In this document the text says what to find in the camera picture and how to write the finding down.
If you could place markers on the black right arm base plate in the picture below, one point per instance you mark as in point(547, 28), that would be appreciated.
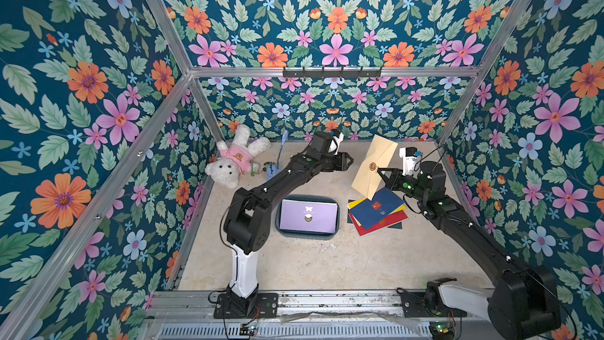
point(425, 304)

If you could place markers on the dark blue envelope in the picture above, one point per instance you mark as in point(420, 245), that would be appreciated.
point(370, 212)

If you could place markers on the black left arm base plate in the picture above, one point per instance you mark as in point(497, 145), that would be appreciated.
point(258, 305)

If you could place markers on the cream tan envelope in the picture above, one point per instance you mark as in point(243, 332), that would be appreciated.
point(379, 155)

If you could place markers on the yellow envelope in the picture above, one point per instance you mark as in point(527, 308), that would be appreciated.
point(353, 204)

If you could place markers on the green circuit board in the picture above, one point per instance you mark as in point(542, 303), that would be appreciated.
point(248, 330)
point(441, 331)

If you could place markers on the aluminium front rail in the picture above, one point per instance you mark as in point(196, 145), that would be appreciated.
point(356, 314)

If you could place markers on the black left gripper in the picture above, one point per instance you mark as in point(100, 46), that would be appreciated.
point(342, 162)

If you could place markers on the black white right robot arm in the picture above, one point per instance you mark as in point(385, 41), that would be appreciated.
point(522, 302)

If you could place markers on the lavender envelope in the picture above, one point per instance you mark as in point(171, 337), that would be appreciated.
point(312, 217)

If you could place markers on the metal hook rail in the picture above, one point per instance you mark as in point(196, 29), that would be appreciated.
point(338, 72)

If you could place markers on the red envelope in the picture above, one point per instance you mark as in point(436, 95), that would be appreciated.
point(377, 226)

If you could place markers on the white teddy bear pink shirt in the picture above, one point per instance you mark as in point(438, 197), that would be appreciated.
point(237, 159)

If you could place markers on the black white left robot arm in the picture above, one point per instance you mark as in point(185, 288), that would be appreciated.
point(248, 220)

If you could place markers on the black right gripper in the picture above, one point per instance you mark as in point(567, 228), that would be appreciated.
point(393, 177)

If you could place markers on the right green circuit board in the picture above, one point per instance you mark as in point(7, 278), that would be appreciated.
point(441, 331)

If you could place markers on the dark teal storage box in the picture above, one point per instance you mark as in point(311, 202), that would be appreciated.
point(299, 234)

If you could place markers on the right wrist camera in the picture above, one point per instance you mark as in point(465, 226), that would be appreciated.
point(411, 159)

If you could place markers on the left green circuit board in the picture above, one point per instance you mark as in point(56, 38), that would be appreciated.
point(248, 330)

